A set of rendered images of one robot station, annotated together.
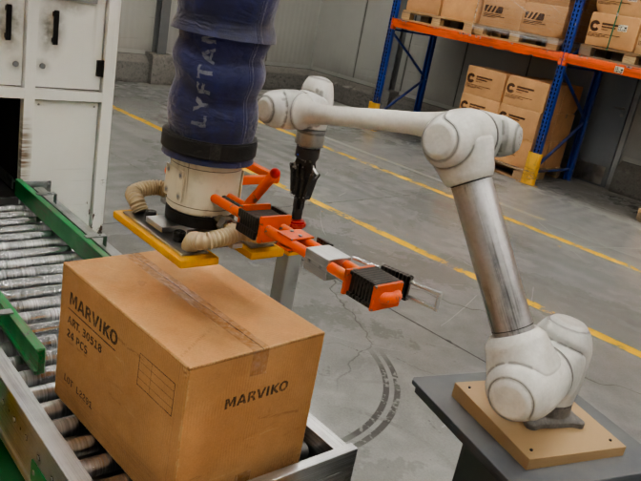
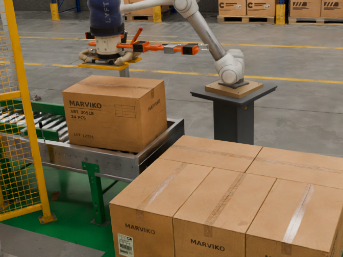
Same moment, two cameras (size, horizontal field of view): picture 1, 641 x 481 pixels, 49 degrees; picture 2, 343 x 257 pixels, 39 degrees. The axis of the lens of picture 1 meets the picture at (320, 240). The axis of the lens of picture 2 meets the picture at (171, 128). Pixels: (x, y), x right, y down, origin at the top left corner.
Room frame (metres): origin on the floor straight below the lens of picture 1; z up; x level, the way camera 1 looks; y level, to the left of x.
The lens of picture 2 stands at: (-1.54, 1.00, 1.96)
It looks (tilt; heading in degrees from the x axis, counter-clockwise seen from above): 23 degrees down; 341
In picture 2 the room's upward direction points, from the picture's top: 4 degrees counter-clockwise
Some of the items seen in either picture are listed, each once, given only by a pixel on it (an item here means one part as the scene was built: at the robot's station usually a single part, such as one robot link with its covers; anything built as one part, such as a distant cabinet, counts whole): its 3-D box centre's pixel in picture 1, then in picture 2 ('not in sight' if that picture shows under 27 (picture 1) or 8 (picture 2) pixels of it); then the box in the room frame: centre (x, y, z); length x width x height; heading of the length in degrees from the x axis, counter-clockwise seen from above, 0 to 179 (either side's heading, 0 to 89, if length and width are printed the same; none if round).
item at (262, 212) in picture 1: (263, 222); (141, 46); (1.48, 0.13, 1.24); 0.10 x 0.08 x 0.06; 134
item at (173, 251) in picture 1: (164, 230); (102, 63); (1.60, 0.37, 1.13); 0.34 x 0.10 x 0.05; 44
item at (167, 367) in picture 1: (181, 364); (116, 111); (1.66, 0.30, 0.75); 0.60 x 0.40 x 0.40; 47
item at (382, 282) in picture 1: (372, 287); (189, 49); (1.23, -0.11, 1.23); 0.08 x 0.07 x 0.05; 44
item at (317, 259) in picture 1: (326, 261); (170, 49); (1.33, -0.02, 1.23); 0.07 x 0.07 x 0.04; 44
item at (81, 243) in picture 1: (93, 245); (21, 102); (2.70, 0.91, 0.60); 1.60 x 0.10 x 0.09; 43
